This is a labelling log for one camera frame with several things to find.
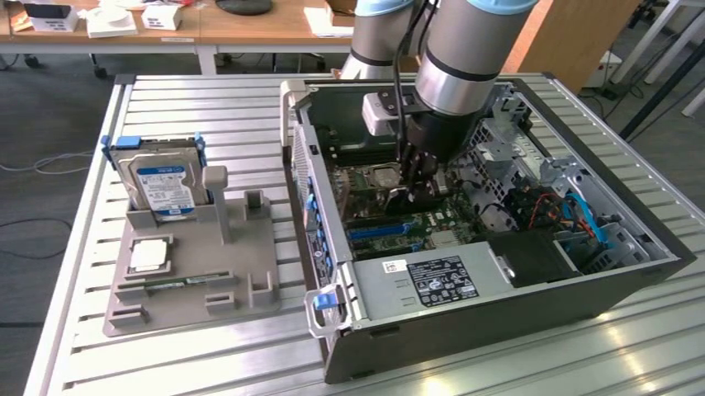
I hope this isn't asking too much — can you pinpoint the small white printed box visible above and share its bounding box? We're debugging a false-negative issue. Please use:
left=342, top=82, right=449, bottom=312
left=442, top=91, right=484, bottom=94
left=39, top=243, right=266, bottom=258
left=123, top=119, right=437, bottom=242
left=142, top=6, right=183, bottom=31

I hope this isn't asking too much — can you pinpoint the orange book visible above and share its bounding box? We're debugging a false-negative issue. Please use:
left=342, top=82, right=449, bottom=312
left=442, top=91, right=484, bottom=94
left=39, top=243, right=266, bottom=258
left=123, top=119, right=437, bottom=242
left=10, top=6, right=35, bottom=32

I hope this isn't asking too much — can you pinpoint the blue wire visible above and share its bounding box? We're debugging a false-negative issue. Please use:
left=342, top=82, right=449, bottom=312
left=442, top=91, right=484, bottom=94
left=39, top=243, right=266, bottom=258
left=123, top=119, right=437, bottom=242
left=564, top=191, right=616, bottom=251

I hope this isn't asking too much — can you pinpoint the white box with round dish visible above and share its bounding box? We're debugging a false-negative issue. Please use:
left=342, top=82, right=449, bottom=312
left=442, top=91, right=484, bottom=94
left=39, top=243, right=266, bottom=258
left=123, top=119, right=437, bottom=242
left=86, top=6, right=139, bottom=39

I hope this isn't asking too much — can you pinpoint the grey power supply unit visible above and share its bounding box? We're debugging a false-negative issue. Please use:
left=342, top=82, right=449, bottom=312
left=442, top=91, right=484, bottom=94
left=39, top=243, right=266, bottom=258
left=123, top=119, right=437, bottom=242
left=344, top=241, right=517, bottom=323

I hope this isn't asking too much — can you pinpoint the low-profile graphics card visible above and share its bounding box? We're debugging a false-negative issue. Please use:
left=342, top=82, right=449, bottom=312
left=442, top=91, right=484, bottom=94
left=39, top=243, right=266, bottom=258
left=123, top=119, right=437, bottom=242
left=342, top=181, right=450, bottom=219

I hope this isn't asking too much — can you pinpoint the black slanted pole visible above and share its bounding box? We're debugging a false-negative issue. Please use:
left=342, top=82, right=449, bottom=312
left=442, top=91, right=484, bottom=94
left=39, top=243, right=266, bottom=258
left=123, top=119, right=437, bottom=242
left=620, top=40, right=705, bottom=141

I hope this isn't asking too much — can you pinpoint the hard disk with blue caddy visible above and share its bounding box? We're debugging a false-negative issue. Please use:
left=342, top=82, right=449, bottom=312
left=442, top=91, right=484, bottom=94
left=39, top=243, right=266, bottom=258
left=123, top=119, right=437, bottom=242
left=101, top=132, right=209, bottom=224

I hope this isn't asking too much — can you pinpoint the wooden cabinet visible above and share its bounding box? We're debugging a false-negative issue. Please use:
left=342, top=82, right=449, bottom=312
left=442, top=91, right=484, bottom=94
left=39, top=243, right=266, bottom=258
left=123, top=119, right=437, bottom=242
left=498, top=0, right=644, bottom=94

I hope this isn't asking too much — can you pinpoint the black floor cable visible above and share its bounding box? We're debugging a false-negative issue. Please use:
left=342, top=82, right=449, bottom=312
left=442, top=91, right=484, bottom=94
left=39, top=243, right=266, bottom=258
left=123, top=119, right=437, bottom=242
left=0, top=217, right=73, bottom=232

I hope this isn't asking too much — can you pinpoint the open black PC case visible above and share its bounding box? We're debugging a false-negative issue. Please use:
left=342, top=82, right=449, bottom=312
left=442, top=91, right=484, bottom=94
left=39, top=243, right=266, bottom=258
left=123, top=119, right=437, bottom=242
left=280, top=73, right=696, bottom=385

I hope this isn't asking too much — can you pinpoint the blue expansion slot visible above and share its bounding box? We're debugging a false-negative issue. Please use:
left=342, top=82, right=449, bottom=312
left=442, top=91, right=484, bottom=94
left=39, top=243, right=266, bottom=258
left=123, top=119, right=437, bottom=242
left=350, top=222, right=418, bottom=240

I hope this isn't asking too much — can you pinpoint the grey parts rack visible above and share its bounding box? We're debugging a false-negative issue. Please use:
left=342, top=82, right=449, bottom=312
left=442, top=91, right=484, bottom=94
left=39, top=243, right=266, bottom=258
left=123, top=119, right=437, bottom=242
left=103, top=164, right=284, bottom=338

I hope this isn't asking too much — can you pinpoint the CPU chip with silver lid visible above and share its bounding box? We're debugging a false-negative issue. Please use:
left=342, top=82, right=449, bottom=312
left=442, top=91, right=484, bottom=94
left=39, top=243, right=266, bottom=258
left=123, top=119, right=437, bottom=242
left=130, top=239, right=170, bottom=272

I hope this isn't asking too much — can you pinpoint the white floor cable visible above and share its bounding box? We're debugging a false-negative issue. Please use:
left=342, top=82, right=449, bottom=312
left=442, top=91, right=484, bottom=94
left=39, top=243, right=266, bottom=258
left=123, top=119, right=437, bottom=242
left=0, top=150, right=95, bottom=174

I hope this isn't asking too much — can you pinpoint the black fan shroud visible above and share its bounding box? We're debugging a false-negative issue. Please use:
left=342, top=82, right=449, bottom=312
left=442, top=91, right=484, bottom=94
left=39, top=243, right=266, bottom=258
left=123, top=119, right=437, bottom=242
left=488, top=230, right=583, bottom=288

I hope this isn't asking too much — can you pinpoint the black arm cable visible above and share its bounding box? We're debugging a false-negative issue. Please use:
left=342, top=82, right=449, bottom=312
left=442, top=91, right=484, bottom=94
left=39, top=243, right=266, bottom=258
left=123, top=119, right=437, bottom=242
left=392, top=0, right=442, bottom=162

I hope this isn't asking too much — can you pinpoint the orange wire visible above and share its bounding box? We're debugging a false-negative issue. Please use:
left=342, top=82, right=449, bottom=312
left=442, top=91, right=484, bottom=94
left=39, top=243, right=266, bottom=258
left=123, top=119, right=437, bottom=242
left=528, top=193, right=561, bottom=230

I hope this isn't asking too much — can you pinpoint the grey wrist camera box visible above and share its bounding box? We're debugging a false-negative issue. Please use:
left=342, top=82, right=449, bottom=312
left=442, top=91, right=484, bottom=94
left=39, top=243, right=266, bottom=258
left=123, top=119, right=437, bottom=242
left=362, top=92, right=420, bottom=136

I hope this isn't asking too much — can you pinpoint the white table frame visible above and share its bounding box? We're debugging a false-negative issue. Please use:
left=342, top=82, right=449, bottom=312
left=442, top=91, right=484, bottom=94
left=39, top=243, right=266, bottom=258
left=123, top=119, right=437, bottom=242
left=608, top=0, right=705, bottom=116

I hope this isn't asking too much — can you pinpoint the black expansion slot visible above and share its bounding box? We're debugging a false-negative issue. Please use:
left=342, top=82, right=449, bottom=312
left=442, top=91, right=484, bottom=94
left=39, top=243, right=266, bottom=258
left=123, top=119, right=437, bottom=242
left=352, top=241, right=425, bottom=255

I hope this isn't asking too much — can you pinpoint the white floor device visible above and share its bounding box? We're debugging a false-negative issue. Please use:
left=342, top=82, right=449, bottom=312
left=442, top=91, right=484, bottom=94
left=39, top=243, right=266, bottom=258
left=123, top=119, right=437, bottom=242
left=583, top=51, right=624, bottom=90

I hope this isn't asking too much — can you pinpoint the green RAM stick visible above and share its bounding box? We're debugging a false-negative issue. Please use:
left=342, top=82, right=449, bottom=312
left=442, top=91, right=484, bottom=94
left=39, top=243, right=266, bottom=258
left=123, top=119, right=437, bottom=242
left=122, top=274, right=233, bottom=290

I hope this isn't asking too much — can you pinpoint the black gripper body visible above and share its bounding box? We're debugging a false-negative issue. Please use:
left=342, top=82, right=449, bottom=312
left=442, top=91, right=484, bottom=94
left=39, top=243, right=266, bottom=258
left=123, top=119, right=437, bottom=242
left=406, top=111, right=478, bottom=162

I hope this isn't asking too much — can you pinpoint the white paper stack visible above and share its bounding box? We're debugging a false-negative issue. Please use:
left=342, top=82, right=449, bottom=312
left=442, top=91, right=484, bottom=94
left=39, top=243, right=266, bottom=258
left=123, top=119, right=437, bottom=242
left=304, top=6, right=354, bottom=38

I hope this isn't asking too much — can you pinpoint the black round stand base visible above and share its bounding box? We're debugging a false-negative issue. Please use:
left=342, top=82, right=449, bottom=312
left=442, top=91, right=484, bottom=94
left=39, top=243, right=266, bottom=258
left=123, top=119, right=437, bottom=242
left=214, top=0, right=274, bottom=17

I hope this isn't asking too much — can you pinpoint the wooden desk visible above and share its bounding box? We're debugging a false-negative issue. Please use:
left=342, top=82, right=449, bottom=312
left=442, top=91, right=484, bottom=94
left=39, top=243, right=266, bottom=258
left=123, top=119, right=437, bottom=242
left=0, top=0, right=425, bottom=75

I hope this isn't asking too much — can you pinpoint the white box with black tablet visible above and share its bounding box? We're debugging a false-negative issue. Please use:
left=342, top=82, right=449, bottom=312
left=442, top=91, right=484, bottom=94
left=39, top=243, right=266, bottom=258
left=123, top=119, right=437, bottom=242
left=24, top=2, right=81, bottom=32

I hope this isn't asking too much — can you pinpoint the CPU socket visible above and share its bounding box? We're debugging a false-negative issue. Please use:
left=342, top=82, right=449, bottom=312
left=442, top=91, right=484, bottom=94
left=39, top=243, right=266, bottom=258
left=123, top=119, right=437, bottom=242
left=361, top=163, right=406, bottom=190

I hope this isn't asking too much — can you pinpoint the silver disk bay cage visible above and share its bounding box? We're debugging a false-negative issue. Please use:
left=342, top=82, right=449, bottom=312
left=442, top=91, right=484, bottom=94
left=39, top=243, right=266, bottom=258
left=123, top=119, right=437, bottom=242
left=468, top=117, right=552, bottom=232

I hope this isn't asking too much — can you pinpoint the green motherboard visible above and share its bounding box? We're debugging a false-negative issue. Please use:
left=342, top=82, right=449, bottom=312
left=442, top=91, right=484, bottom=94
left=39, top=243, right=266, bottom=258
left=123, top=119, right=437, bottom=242
left=325, top=142, right=489, bottom=261

